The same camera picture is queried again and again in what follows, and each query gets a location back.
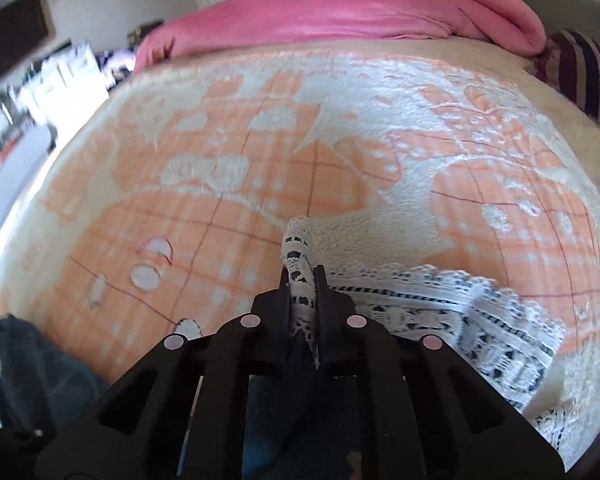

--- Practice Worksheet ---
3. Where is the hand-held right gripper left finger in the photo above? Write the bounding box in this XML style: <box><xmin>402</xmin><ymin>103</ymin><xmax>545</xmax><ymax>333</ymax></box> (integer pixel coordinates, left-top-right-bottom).
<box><xmin>35</xmin><ymin>264</ymin><xmax>301</xmax><ymax>480</ymax></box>

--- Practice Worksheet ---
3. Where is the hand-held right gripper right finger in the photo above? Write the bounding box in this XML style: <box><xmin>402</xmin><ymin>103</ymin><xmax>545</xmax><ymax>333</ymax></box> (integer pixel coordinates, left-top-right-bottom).
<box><xmin>311</xmin><ymin>262</ymin><xmax>566</xmax><ymax>480</ymax></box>

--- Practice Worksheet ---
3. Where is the orange patterned fleece blanket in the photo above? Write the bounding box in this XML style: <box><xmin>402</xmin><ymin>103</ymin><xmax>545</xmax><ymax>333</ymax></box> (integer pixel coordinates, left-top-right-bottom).
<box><xmin>0</xmin><ymin>40</ymin><xmax>600</xmax><ymax>467</ymax></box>

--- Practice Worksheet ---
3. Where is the pile of clothes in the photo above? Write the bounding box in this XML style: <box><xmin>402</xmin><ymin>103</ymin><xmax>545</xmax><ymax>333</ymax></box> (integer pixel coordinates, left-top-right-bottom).
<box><xmin>97</xmin><ymin>47</ymin><xmax>140</xmax><ymax>92</ymax></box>

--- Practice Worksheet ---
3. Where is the white rounded panel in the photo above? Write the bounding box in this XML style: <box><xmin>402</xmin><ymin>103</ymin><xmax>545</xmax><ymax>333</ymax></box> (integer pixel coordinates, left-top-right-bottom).
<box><xmin>0</xmin><ymin>124</ymin><xmax>57</xmax><ymax>233</ymax></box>

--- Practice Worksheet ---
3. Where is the pink quilt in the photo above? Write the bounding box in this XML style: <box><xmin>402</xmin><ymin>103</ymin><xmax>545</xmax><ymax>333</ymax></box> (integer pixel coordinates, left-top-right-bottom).
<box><xmin>132</xmin><ymin>0</ymin><xmax>548</xmax><ymax>73</ymax></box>

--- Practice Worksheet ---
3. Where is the white dresser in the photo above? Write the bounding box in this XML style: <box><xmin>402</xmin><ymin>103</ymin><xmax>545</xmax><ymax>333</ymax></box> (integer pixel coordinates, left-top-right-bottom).
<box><xmin>20</xmin><ymin>42</ymin><xmax>112</xmax><ymax>126</ymax></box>

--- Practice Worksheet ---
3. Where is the purple striped pillow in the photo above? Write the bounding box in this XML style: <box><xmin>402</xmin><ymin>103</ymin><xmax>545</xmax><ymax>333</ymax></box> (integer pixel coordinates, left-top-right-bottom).
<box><xmin>534</xmin><ymin>30</ymin><xmax>600</xmax><ymax>136</ymax></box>

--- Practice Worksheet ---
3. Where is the grey headboard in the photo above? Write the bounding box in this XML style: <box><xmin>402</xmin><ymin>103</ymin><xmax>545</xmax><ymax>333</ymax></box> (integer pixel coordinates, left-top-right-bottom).
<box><xmin>520</xmin><ymin>0</ymin><xmax>600</xmax><ymax>47</ymax></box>

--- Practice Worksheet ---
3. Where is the black wall television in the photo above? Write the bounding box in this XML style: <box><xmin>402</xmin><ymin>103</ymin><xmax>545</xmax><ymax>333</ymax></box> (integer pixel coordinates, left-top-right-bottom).
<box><xmin>0</xmin><ymin>0</ymin><xmax>57</xmax><ymax>97</ymax></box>

